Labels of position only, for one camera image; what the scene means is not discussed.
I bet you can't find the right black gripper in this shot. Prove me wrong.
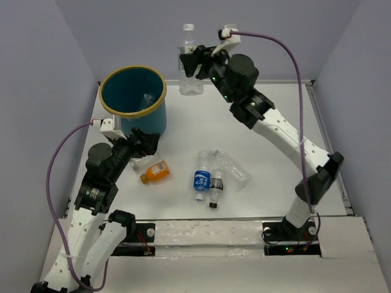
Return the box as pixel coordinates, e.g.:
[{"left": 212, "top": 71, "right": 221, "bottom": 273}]
[{"left": 180, "top": 43, "right": 236, "bottom": 104}]

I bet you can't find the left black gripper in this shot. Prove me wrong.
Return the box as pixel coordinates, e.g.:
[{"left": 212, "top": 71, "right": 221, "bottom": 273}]
[{"left": 108, "top": 126, "right": 160, "bottom": 181}]

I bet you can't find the orange juice bottle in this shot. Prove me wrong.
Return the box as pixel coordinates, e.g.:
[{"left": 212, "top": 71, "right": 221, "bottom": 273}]
[{"left": 140, "top": 161, "right": 170, "bottom": 184}]

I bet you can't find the green label plastic bottle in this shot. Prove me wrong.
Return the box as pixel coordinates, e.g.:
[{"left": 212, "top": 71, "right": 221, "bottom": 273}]
[{"left": 139, "top": 93, "right": 156, "bottom": 110}]

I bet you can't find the blue label plastic bottle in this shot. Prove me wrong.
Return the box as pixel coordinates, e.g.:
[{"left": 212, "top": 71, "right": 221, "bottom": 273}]
[{"left": 192, "top": 150, "right": 211, "bottom": 201}]

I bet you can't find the black label plastic bottle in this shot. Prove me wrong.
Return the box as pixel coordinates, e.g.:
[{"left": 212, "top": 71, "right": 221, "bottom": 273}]
[{"left": 209, "top": 168, "right": 225, "bottom": 209}]

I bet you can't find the clear crushed plastic bottle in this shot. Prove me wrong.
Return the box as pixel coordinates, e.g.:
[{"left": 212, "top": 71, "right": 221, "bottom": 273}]
[{"left": 212, "top": 150, "right": 252, "bottom": 187}]

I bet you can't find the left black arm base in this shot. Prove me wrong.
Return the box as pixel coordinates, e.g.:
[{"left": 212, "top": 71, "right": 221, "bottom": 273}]
[{"left": 111, "top": 222, "right": 156, "bottom": 257}]

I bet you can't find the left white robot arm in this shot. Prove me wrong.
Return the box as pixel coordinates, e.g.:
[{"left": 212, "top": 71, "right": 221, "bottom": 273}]
[{"left": 31, "top": 128, "right": 160, "bottom": 292}]

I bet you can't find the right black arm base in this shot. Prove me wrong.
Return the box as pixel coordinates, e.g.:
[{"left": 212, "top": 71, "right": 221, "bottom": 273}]
[{"left": 261, "top": 220, "right": 321, "bottom": 256}]

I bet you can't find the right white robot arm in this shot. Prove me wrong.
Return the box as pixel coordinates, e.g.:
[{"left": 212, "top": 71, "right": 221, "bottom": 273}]
[{"left": 179, "top": 45, "right": 344, "bottom": 239}]

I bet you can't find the teal bin with yellow rim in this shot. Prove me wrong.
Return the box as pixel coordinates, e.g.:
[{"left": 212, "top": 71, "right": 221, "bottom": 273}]
[{"left": 99, "top": 65, "right": 167, "bottom": 135}]

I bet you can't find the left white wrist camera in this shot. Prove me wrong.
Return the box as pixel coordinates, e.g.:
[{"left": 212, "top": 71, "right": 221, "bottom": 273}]
[{"left": 92, "top": 117, "right": 124, "bottom": 139}]

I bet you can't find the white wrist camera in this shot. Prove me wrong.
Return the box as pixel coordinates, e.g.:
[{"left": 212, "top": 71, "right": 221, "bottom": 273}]
[
  {"left": 211, "top": 24, "right": 241, "bottom": 56},
  {"left": 92, "top": 117, "right": 124, "bottom": 139}
]

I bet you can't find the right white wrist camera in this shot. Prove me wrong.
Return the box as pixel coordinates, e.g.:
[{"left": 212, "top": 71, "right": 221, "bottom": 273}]
[{"left": 211, "top": 24, "right": 241, "bottom": 56}]

